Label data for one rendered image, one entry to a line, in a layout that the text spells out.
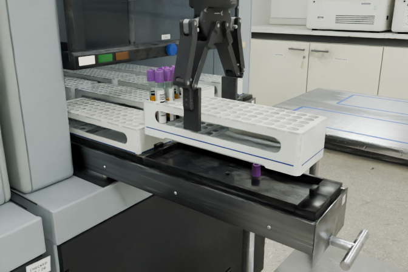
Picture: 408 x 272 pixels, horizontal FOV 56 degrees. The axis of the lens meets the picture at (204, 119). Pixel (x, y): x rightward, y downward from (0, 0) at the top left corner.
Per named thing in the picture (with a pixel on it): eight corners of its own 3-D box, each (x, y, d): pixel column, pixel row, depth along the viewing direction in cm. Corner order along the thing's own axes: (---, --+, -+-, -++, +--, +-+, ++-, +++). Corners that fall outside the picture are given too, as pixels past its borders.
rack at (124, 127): (48, 131, 90) (45, 105, 88) (84, 121, 97) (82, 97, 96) (138, 161, 73) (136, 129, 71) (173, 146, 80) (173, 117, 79)
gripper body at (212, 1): (217, -21, 54) (216, 46, 57) (248, -18, 61) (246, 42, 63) (176, -19, 59) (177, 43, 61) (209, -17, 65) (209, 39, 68)
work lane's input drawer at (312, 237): (35, 157, 92) (31, 121, 90) (84, 141, 103) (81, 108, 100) (343, 284, 50) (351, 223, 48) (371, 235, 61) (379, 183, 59)
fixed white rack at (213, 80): (152, 91, 131) (151, 73, 129) (172, 86, 139) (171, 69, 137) (225, 104, 114) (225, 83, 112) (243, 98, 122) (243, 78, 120)
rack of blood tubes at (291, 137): (142, 133, 70) (141, 99, 68) (178, 120, 77) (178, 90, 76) (298, 176, 53) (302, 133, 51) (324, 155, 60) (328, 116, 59)
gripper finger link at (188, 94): (195, 76, 59) (182, 79, 56) (195, 108, 60) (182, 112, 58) (187, 75, 60) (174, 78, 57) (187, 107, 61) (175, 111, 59)
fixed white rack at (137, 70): (93, 81, 149) (91, 64, 147) (113, 76, 157) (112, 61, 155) (148, 90, 132) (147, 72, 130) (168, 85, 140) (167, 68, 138)
